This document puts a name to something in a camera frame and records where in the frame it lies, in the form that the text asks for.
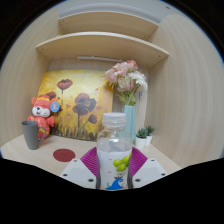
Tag flat round red coaster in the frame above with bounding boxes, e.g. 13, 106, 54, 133
52, 148, 77, 163

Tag yellow poppy flower painting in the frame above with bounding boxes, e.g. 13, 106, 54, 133
37, 69, 114, 142

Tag light wooden shelf unit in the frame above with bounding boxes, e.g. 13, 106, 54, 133
35, 10, 170, 69

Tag light blue faceted vase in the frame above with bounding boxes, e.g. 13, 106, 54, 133
121, 104, 137, 142

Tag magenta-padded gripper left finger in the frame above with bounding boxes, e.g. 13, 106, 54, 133
59, 146, 101, 190

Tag pink and white artificial flowers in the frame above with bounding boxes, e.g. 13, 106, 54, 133
104, 59, 149, 107

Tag red plush toy animal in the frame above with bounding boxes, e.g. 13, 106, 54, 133
27, 94, 61, 140

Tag clear plastic water bottle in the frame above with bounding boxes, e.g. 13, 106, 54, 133
95, 112, 134, 192

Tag small succulent in white pot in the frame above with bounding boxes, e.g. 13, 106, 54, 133
145, 125, 156, 146
134, 127, 149, 150

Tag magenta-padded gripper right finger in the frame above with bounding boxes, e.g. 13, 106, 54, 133
128, 146, 168, 190

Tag grey ceramic mug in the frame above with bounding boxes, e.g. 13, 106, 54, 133
21, 120, 48, 151

